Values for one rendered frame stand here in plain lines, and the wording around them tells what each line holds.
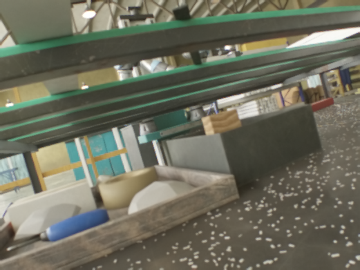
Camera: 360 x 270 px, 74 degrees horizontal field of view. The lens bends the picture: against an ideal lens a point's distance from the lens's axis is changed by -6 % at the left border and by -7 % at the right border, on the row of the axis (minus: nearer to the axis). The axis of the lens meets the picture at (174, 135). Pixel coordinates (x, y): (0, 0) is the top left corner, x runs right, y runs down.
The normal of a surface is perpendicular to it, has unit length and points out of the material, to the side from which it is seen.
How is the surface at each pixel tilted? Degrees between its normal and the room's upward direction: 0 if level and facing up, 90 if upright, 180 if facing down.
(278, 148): 90
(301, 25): 90
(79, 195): 90
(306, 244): 0
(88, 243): 90
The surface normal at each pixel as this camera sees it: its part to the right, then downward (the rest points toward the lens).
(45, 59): 0.34, -0.07
